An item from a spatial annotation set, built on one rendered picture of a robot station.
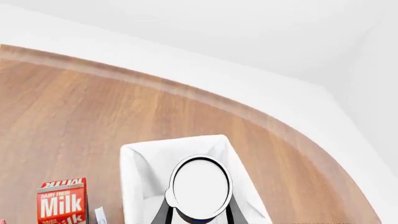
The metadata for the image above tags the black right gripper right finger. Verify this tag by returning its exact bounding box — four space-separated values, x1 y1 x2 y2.
228 198 250 224

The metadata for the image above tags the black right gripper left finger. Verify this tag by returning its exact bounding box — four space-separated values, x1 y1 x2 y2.
150 203 172 224

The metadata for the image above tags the white basket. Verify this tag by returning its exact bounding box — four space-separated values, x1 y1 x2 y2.
119 134 273 224

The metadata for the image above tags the small white box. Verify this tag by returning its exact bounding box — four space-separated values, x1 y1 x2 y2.
94 206 109 224

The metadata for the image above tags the red milk carton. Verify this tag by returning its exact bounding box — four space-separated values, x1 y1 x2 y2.
36 177 90 224

